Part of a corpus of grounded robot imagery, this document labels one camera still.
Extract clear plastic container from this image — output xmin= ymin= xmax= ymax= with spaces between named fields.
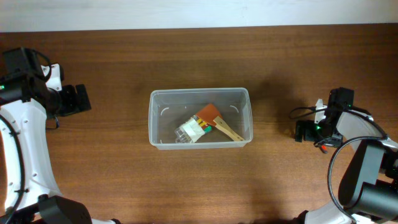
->
xmin=149 ymin=88 xmax=254 ymax=150

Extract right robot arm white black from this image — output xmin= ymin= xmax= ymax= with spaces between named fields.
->
xmin=294 ymin=87 xmax=397 ymax=224

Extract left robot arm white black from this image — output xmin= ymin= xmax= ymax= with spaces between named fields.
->
xmin=1 ymin=47 xmax=98 ymax=223

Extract red handled pliers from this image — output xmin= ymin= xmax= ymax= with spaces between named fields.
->
xmin=320 ymin=146 xmax=328 ymax=154

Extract clear case coloured bits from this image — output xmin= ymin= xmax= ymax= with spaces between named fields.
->
xmin=175 ymin=115 xmax=213 ymax=143

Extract orange scraper wooden handle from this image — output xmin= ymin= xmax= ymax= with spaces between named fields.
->
xmin=196 ymin=103 xmax=244 ymax=141

